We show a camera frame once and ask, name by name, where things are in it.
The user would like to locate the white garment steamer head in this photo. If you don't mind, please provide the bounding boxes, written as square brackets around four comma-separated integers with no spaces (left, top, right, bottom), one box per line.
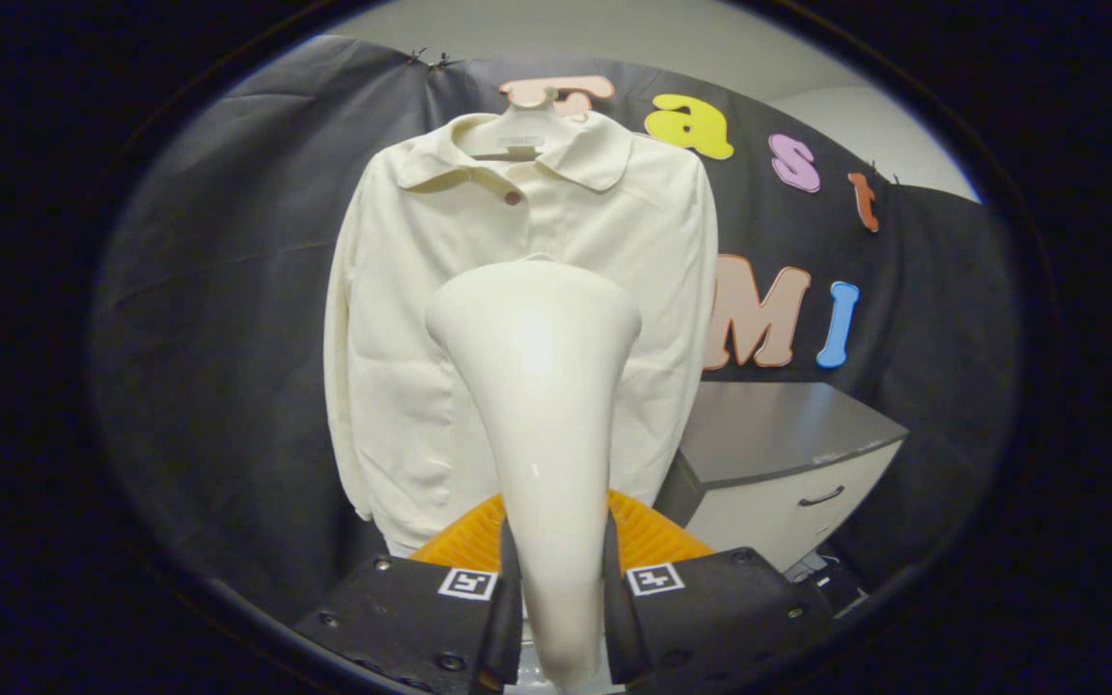
[426,256,642,691]

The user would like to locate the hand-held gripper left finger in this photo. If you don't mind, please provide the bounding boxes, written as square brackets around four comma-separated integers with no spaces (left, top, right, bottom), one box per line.
[293,490,523,695]

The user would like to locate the grey top beige cabinet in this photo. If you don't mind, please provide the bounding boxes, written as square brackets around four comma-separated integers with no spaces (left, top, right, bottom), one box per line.
[653,381,909,572]

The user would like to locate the cream button shirt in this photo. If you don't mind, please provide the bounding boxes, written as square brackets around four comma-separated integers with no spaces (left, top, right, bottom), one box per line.
[322,108,719,559]

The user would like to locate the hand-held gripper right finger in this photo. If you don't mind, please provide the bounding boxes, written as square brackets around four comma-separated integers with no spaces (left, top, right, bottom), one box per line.
[602,487,832,695]

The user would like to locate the white clothes hanger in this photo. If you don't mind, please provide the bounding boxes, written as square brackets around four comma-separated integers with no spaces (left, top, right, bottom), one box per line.
[459,85,569,161]

